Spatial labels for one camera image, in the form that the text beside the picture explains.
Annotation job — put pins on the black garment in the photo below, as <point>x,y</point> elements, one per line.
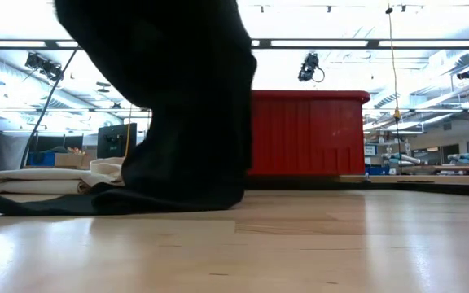
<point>177,101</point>

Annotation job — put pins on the red plastic laundry bin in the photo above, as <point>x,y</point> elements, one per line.
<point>312,134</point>

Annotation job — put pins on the blue storage bin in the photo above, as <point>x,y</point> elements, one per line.
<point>41,158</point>

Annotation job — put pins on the black computer monitor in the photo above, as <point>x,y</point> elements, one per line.
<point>114,140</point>

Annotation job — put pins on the brown cardboard box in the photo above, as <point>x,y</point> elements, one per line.
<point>71,160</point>

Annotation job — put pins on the white canvas tote bag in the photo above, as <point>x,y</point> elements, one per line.
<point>43,181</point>

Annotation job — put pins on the small black ceiling fixture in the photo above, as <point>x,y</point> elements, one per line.
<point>466,74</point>

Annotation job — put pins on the black hanging ceiling camera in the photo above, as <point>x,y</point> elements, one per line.
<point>309,67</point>

